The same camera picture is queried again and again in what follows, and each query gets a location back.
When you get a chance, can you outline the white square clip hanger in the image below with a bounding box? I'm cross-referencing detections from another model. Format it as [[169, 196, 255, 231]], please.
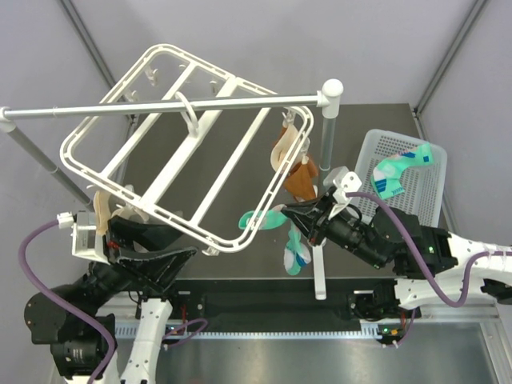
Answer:
[[60, 44, 328, 254]]

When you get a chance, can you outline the dark grey table mat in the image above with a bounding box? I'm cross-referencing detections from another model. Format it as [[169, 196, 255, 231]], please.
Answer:
[[124, 104, 418, 279]]

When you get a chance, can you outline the beige sock left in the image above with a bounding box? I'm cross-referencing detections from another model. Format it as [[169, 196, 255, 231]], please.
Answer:
[[93, 190, 112, 236]]

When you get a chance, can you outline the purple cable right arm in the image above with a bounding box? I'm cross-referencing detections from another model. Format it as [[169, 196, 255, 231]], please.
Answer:
[[346, 190, 512, 308]]

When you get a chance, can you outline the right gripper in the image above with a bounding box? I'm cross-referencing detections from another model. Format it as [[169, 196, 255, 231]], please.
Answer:
[[282, 190, 389, 270]]

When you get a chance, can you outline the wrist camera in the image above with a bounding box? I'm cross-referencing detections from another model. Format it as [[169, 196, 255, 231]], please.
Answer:
[[57, 211, 108, 264], [322, 166, 362, 218]]

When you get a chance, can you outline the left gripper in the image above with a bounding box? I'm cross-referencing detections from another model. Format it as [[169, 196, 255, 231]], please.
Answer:
[[77, 211, 198, 316]]

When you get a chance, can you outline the short purple cable loop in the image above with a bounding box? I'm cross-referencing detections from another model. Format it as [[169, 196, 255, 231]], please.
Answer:
[[159, 318, 209, 346]]

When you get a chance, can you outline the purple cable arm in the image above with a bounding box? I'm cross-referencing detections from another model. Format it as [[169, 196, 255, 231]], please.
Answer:
[[346, 190, 512, 308], [18, 218, 116, 384]]

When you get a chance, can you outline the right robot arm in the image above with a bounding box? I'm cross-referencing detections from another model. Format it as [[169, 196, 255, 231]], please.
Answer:
[[282, 194, 511, 318]]

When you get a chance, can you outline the teal sock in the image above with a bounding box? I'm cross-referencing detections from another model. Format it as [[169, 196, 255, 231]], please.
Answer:
[[238, 204, 312, 276], [370, 143, 434, 200]]

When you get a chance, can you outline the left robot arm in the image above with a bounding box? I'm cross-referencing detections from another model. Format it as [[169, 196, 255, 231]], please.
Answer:
[[18, 212, 198, 383]]

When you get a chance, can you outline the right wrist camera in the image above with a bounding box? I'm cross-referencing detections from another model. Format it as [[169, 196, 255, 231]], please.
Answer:
[[322, 166, 362, 218]]

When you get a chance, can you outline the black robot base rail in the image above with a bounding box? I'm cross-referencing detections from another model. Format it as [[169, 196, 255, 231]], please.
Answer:
[[171, 278, 411, 333]]

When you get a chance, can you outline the orange brown sock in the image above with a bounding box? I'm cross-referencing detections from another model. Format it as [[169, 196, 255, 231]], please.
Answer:
[[283, 156, 318, 202]]

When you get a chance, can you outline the beige sock right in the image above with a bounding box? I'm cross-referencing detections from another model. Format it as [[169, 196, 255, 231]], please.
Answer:
[[270, 124, 298, 171]]

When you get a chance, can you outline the silver white drying rack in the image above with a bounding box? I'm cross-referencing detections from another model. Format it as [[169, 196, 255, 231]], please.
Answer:
[[0, 78, 345, 301]]

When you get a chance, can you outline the white slotted cable duct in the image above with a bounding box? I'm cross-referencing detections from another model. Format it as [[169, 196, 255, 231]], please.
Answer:
[[111, 322, 381, 341]]

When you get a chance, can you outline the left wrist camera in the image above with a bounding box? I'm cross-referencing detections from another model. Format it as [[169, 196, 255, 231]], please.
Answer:
[[57, 211, 108, 264]]

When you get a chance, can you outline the beige sock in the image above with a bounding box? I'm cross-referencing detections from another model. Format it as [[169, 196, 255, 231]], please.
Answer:
[[93, 190, 112, 236], [270, 124, 298, 171]]

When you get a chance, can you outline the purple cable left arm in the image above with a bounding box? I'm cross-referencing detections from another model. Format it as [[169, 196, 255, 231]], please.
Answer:
[[18, 218, 116, 384]]

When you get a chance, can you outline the white perforated plastic basket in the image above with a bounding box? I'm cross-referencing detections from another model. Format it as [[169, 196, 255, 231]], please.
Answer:
[[355, 130, 447, 227]]

